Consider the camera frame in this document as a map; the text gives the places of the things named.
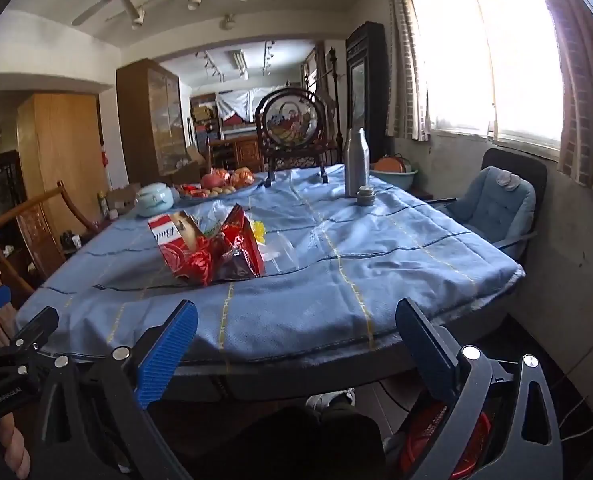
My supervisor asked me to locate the round dark table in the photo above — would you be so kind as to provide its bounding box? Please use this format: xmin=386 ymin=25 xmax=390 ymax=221
xmin=176 ymin=305 xmax=517 ymax=402

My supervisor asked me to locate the person's left hand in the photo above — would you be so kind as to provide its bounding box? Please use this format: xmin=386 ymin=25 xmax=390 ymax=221
xmin=0 ymin=412 xmax=31 ymax=478

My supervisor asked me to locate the blue chair cushion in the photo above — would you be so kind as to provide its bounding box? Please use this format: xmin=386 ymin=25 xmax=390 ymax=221
xmin=446 ymin=166 xmax=537 ymax=247

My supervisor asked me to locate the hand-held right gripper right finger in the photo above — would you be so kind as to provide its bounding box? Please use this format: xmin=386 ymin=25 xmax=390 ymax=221
xmin=395 ymin=297 xmax=563 ymax=480

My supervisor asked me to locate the green plastic basin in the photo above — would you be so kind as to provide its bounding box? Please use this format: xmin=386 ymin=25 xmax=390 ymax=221
xmin=373 ymin=155 xmax=420 ymax=191

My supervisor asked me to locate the clear plastic bag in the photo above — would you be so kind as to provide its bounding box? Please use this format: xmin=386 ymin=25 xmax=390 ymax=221
xmin=264 ymin=232 xmax=299 ymax=272

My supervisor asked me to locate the pale green ceramic jar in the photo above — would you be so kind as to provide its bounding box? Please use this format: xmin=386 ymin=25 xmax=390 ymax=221
xmin=135 ymin=182 xmax=176 ymax=217

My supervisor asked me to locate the red plastic mesh basket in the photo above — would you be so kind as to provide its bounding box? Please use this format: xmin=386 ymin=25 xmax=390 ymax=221
xmin=399 ymin=400 xmax=492 ymax=479

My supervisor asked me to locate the blue fruit plate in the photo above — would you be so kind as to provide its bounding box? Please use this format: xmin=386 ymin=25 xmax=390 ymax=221
xmin=174 ymin=167 xmax=258 ymax=202

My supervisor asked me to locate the wooden wardrobe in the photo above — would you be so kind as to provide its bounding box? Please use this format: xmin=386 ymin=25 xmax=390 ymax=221
xmin=16 ymin=92 xmax=108 ymax=241

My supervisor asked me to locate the red white carton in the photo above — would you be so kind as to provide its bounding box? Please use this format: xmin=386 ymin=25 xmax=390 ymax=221
xmin=148 ymin=211 xmax=200 ymax=281

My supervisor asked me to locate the white sneaker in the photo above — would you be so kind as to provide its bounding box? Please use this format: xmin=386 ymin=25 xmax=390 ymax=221
xmin=306 ymin=389 xmax=357 ymax=412

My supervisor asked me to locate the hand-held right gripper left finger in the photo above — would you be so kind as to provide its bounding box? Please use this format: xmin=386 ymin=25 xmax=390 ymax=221
xmin=30 ymin=299 xmax=200 ymax=480

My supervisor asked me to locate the bright window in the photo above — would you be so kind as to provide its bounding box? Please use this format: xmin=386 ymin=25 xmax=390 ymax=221
xmin=409 ymin=0 xmax=565 ymax=151

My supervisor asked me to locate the white draped cloth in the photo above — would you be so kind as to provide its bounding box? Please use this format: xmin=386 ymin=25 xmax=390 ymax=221
xmin=215 ymin=87 xmax=303 ymax=122

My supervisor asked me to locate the glass front wooden cabinet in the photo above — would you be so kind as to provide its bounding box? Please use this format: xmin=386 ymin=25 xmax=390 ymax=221
xmin=116 ymin=58 xmax=188 ymax=186

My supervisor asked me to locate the carved wooden chair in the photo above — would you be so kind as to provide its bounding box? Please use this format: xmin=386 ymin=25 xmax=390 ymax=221
xmin=0 ymin=181 xmax=102 ymax=297

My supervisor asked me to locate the dark tall framed mirror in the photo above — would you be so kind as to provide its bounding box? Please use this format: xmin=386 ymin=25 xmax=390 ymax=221
xmin=346 ymin=21 xmax=390 ymax=163

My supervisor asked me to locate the brick pattern curtain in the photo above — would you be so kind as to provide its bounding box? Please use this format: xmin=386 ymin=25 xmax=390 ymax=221
xmin=526 ymin=0 xmax=593 ymax=192
xmin=383 ymin=0 xmax=432 ymax=142

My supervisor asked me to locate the black office chair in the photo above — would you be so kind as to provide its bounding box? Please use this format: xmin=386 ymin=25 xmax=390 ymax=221
xmin=426 ymin=149 xmax=548 ymax=262

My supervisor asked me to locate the steel bottle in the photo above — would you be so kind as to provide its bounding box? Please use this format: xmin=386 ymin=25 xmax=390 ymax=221
xmin=343 ymin=127 xmax=372 ymax=197

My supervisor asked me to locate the round framed decorative screen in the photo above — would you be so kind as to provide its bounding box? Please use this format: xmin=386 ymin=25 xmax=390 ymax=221
xmin=255 ymin=87 xmax=330 ymax=188

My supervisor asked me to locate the red foil snack bag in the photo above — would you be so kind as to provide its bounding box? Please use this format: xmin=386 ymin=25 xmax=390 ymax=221
xmin=174 ymin=204 xmax=266 ymax=287

